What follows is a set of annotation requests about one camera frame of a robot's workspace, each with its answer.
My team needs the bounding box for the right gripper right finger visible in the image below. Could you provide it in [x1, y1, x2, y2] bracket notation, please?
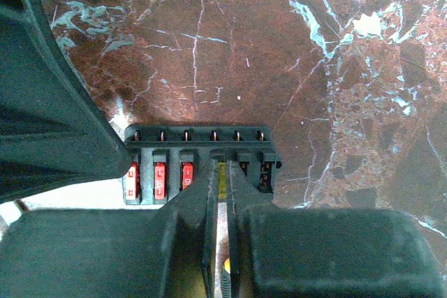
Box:
[226, 161, 272, 297]

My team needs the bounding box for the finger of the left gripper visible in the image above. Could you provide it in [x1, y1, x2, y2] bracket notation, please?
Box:
[1, 0, 131, 202]

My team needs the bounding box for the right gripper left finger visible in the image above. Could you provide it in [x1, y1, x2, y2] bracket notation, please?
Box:
[156, 159, 219, 297]

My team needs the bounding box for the yellow blade fuse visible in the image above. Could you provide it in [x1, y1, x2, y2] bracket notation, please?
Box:
[218, 162, 226, 201]

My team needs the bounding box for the black fuse box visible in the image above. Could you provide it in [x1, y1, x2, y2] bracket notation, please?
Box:
[122, 124, 282, 205]

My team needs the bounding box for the red blade fuse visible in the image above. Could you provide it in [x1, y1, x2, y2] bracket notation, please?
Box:
[124, 162, 140, 201]
[182, 162, 193, 190]
[154, 162, 166, 200]

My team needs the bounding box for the yellow black screwdriver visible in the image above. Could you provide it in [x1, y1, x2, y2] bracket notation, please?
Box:
[220, 258, 231, 298]

